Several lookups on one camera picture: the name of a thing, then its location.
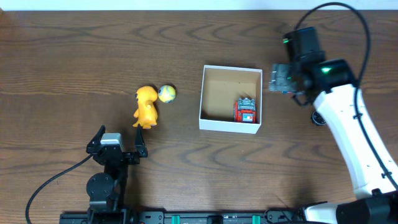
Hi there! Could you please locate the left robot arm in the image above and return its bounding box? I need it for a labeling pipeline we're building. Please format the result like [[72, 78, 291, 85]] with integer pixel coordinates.
[[86, 126, 148, 224]]

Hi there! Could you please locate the left black cable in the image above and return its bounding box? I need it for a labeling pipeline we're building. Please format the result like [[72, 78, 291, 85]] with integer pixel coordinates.
[[24, 153, 94, 224]]

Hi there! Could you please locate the small black round cap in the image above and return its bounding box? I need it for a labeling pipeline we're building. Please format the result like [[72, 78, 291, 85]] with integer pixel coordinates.
[[311, 111, 326, 126]]

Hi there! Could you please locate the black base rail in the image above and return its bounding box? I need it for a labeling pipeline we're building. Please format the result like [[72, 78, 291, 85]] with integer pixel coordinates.
[[59, 210, 301, 224]]

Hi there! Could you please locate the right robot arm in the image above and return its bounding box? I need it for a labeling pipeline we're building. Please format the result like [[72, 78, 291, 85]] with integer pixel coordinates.
[[269, 27, 397, 223]]

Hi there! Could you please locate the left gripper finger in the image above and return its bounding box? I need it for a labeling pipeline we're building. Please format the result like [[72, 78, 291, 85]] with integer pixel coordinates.
[[86, 125, 106, 154], [134, 125, 148, 157]]

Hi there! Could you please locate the white cardboard box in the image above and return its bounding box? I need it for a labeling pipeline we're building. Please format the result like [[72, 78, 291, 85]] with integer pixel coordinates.
[[198, 65, 262, 134]]

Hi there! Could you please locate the red toy robot car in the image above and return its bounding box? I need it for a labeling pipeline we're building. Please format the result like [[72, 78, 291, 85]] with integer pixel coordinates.
[[234, 98, 256, 123]]

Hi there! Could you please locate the orange dinosaur toy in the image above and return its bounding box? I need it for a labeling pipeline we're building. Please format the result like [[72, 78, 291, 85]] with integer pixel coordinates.
[[132, 86, 158, 129]]

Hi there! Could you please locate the yellow grey ball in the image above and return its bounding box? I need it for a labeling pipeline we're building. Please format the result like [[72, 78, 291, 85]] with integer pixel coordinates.
[[158, 85, 176, 103]]

